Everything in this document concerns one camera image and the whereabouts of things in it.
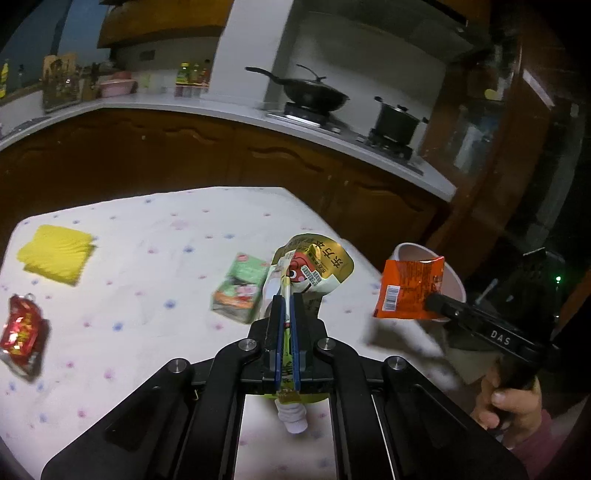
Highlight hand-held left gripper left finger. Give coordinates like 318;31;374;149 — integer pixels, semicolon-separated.
41;294;284;480

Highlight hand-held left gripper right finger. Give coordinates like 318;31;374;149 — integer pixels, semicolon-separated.
292;294;529;480

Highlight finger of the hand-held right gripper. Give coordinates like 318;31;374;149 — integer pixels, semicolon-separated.
425;292;481;328

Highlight pink bin with white rim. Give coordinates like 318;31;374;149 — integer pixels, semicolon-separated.
392;242;467;333

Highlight red orange snack packet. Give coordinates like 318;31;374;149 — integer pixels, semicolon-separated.
373;256;446;320

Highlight gold red drink pouch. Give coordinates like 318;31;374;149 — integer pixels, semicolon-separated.
263;233;355;435

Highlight person's right forearm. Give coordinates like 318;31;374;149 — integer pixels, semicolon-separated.
508;408;573;480

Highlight person's right hand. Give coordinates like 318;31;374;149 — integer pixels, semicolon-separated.
471;369;543;450

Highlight green flattened packet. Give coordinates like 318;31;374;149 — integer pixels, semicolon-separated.
211;252;269;324

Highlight floral white tablecloth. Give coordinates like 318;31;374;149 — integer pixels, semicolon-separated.
0;186;444;480

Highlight wooden base cabinets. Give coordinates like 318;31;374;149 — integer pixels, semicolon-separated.
0;108;451;264

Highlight black stock pot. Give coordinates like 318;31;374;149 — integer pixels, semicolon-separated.
368;96;429;144

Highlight gas stove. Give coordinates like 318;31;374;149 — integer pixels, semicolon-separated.
265;102;424;175

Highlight yellow sponge cloth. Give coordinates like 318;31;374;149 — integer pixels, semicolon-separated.
17;224;96;286

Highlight black wok with lid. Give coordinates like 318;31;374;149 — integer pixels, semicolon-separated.
245;64;350;115

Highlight red candy packet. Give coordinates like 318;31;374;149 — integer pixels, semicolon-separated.
0;294;51;381

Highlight white kitchen countertop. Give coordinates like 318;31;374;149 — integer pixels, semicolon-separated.
0;88;458;203

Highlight range hood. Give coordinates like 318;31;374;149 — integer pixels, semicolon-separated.
295;0;481;61

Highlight pink basin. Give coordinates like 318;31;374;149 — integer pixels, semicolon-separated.
99;71;139;97

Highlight dish rack with boards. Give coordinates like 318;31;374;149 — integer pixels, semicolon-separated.
42;54;79;112

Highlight kitchen window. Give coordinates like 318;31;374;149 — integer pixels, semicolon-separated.
0;0;116;88

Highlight wooden wall cabinets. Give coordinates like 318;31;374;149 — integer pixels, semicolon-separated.
97;0;236;49

